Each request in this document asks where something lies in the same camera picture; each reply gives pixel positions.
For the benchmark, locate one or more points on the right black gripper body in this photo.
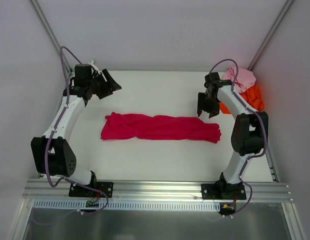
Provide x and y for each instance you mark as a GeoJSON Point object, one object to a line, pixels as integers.
{"type": "Point", "coordinates": [208, 102]}

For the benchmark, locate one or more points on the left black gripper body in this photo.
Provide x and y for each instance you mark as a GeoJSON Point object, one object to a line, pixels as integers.
{"type": "Point", "coordinates": [102, 83]}

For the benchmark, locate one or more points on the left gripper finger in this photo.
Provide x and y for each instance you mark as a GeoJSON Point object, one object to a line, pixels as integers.
{"type": "Point", "coordinates": [113, 85]}
{"type": "Point", "coordinates": [103, 92]}

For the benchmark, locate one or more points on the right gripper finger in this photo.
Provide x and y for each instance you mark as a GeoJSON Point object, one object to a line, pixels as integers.
{"type": "Point", "coordinates": [213, 113]}
{"type": "Point", "coordinates": [201, 103]}

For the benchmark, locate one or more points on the magenta t shirt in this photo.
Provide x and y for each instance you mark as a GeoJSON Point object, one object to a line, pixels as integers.
{"type": "Point", "coordinates": [160, 127]}

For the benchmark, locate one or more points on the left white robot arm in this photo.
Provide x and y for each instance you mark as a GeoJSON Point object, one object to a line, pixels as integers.
{"type": "Point", "coordinates": [52, 152]}

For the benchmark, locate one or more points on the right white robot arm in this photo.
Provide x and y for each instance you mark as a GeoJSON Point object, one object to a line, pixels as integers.
{"type": "Point", "coordinates": [248, 138]}

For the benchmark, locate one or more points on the pink t shirt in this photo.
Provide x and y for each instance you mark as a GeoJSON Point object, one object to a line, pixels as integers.
{"type": "Point", "coordinates": [244, 78]}

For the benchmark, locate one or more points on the orange t shirt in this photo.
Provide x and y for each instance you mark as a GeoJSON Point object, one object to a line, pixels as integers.
{"type": "Point", "coordinates": [252, 96]}

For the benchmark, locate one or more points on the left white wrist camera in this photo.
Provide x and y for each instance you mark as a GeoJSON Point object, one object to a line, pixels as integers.
{"type": "Point", "coordinates": [92, 64]}

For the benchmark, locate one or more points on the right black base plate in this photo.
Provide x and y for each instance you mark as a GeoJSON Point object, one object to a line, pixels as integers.
{"type": "Point", "coordinates": [217, 191]}

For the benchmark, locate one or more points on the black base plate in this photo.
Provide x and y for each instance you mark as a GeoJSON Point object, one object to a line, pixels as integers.
{"type": "Point", "coordinates": [81, 192]}
{"type": "Point", "coordinates": [217, 191]}

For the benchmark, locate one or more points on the left aluminium frame post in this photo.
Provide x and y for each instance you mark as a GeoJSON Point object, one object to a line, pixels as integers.
{"type": "Point", "coordinates": [46, 25]}

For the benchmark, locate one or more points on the aluminium frame post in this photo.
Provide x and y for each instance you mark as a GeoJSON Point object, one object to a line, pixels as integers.
{"type": "Point", "coordinates": [46, 25]}
{"type": "Point", "coordinates": [271, 32]}

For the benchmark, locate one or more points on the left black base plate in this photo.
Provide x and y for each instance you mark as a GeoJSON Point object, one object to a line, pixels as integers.
{"type": "Point", "coordinates": [81, 192]}

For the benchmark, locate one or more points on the aluminium mounting rail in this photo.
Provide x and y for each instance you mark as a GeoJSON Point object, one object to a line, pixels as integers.
{"type": "Point", "coordinates": [175, 191]}

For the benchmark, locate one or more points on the right aluminium frame post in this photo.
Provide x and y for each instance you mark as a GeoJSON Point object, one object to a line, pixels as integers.
{"type": "Point", "coordinates": [271, 32]}

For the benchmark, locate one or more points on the white slotted cable duct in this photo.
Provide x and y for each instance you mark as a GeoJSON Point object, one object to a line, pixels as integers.
{"type": "Point", "coordinates": [197, 206]}

